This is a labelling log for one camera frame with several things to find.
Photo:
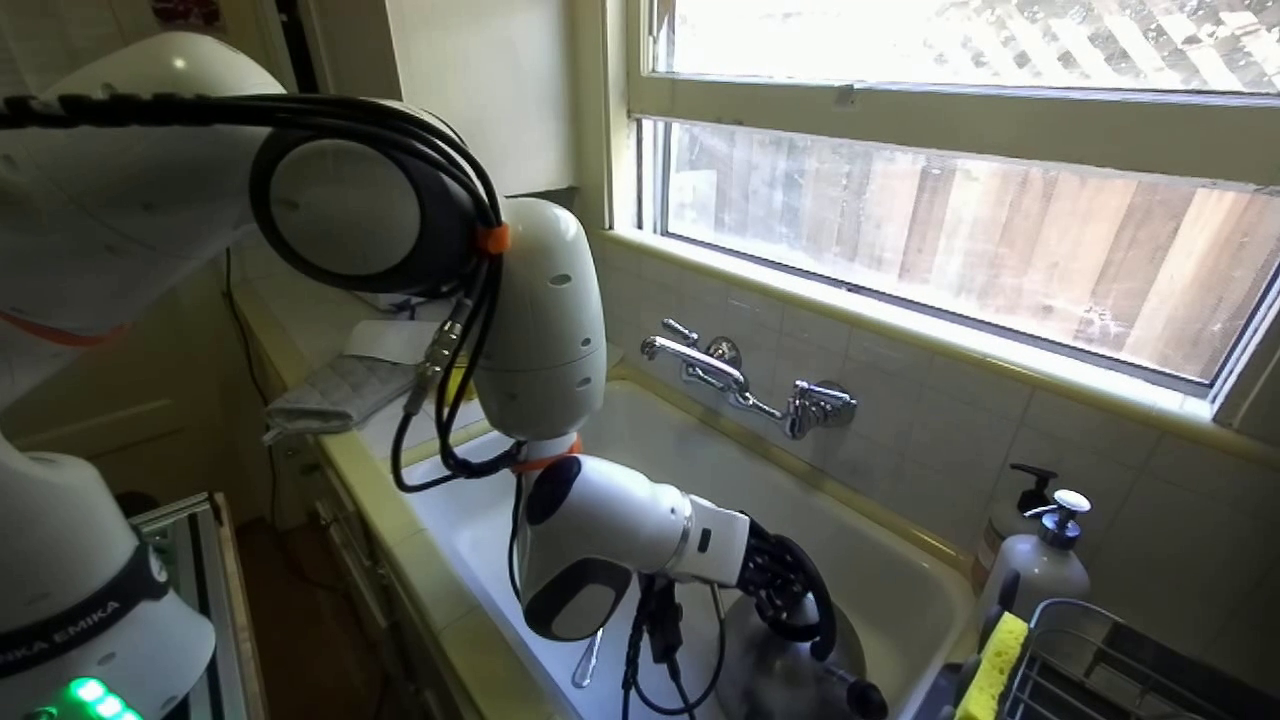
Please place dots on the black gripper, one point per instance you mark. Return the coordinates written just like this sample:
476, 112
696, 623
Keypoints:
771, 568

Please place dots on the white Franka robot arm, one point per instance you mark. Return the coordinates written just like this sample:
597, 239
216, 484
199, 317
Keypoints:
563, 321

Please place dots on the white sink basin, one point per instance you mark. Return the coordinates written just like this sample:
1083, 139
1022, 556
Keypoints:
880, 572

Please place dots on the yellow sponge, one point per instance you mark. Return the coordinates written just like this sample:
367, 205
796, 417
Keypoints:
994, 666

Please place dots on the clear soap dispenser bottle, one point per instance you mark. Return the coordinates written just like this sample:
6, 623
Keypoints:
1043, 568

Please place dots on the dark pump bottle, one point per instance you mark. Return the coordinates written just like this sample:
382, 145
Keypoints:
1034, 481

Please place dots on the metal dish rack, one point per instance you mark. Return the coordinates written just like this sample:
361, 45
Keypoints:
1135, 666

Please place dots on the cream lower counter cabinets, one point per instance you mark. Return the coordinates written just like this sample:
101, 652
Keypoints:
367, 602

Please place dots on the gray folded towel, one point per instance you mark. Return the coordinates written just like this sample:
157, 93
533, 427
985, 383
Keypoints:
335, 392

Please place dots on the metal framed stand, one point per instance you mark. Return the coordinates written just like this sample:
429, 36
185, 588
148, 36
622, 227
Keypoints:
201, 602

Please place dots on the chrome wall faucet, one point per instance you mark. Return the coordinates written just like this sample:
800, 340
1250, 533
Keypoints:
724, 370

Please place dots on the kitchen window with cream frame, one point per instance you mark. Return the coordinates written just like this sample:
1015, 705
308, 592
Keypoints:
961, 212

